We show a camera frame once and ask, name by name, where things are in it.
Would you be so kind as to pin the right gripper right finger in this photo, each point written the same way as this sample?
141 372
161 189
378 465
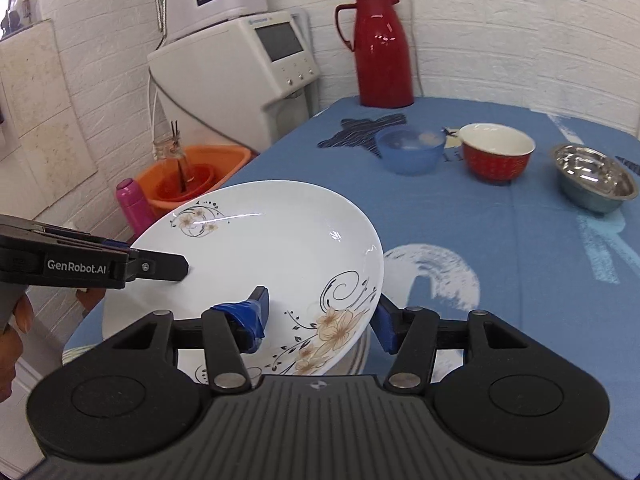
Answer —
411 337

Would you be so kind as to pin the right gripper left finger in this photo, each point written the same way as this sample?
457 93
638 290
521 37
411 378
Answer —
229 330

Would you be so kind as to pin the white floral plate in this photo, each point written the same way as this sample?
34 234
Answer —
316 252

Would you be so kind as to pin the blue plastic bowl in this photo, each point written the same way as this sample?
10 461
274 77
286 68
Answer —
409 151

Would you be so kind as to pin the red white ceramic bowl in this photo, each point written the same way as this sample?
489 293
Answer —
495 153

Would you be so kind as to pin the stainless steel bowl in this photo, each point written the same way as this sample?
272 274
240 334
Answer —
592 180

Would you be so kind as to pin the person's left hand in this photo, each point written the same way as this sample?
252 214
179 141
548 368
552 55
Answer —
11 346

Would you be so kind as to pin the blue patterned tablecloth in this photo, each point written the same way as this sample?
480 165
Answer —
521 250

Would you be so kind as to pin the pink water bottle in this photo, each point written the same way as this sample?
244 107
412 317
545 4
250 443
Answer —
136 208

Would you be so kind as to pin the orange plastic basin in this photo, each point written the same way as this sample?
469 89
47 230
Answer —
212 166

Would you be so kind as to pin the glass bottle with sticks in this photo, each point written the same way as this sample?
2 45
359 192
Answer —
169 152

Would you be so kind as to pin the white screen appliance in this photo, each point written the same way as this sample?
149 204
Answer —
249 81

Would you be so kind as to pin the red thermos jug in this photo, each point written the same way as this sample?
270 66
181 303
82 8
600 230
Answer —
382 55

